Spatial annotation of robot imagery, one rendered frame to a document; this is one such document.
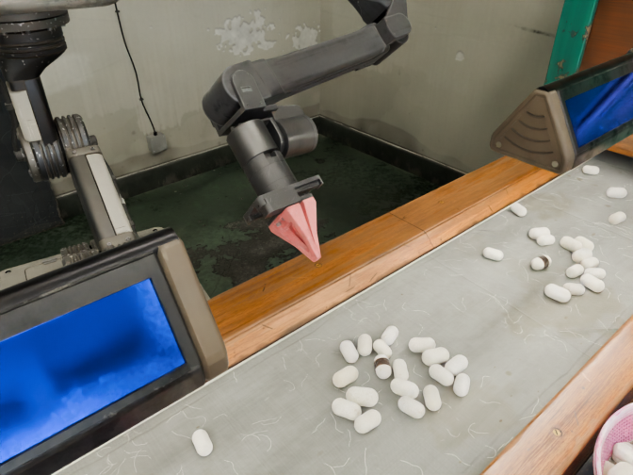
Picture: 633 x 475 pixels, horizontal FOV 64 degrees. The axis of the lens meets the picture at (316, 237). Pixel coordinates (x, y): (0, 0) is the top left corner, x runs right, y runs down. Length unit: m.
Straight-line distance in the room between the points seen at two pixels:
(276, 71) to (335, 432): 0.48
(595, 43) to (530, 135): 0.84
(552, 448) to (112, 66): 2.30
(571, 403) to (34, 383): 0.57
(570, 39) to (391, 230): 0.67
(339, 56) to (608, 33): 0.67
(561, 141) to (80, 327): 0.41
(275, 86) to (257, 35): 2.17
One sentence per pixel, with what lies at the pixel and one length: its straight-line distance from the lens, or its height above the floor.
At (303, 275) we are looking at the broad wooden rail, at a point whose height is 0.76.
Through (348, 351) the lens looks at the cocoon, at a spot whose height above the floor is 0.76.
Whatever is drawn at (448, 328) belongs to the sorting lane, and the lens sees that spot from 0.75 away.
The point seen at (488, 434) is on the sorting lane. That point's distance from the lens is 0.65.
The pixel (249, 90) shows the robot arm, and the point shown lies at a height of 1.04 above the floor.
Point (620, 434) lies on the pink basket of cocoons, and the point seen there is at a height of 0.74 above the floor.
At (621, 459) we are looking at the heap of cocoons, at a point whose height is 0.73.
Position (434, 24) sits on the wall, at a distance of 2.61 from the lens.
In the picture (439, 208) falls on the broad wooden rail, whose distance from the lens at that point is 0.98.
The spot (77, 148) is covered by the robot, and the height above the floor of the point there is 0.89.
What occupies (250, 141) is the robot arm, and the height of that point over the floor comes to 0.99.
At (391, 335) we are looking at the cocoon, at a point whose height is 0.76.
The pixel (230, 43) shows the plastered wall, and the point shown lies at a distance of 2.80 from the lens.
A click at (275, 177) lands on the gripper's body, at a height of 0.95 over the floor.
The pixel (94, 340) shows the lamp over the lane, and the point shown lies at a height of 1.08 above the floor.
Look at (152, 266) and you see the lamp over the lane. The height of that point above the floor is 1.10.
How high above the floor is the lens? 1.25
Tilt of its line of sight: 34 degrees down
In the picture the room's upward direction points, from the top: straight up
